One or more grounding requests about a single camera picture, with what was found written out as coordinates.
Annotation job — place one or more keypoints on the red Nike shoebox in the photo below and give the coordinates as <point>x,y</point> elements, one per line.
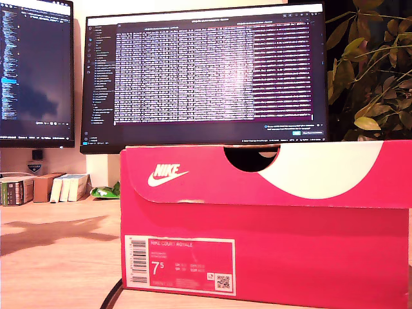
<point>273,241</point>

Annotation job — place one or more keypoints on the brown cardboard box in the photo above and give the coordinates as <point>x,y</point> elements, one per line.
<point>43,190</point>

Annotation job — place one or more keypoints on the black wide monitor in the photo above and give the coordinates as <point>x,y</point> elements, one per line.
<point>199,71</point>

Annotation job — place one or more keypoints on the green Jenkki bag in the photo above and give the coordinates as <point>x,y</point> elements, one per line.
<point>104,192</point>

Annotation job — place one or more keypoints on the bottle with blue shield label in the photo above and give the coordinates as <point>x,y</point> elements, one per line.
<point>34,168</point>

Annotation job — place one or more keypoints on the green leafy plant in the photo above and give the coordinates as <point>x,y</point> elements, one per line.
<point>354,51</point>

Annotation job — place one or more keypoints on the black ASUS monitor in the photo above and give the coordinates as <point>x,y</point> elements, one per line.
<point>38,64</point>

